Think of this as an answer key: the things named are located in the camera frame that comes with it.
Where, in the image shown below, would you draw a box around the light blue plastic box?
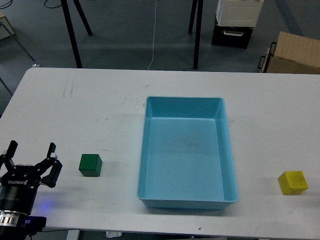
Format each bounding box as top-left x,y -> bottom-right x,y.
137,96 -> 239,210

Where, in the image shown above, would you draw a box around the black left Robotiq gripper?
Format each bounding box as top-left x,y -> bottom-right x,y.
0,140 -> 63,215

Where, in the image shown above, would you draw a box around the yellow wooden block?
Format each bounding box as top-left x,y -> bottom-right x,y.
277,170 -> 309,195

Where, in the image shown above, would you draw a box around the black tripod legs left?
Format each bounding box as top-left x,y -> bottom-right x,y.
59,0 -> 93,69

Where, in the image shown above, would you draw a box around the white hanging cord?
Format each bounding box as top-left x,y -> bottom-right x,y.
147,0 -> 158,71

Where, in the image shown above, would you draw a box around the white storage bin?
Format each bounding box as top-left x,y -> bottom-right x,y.
216,0 -> 264,28

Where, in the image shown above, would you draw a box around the wooden cabinet at left edge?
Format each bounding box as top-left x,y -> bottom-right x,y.
0,11 -> 15,40

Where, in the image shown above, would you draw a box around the wooden box with black handles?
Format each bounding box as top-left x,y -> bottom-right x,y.
258,31 -> 320,75

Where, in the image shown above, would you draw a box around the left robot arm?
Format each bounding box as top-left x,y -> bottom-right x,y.
0,140 -> 63,240

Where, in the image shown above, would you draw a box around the black tripod legs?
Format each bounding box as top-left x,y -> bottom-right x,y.
188,0 -> 204,70
59,0 -> 93,69

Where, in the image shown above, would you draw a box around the black tripod legs right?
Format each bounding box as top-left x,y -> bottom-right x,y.
188,0 -> 204,70

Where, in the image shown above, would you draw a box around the green wooden block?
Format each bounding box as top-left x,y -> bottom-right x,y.
78,153 -> 103,177

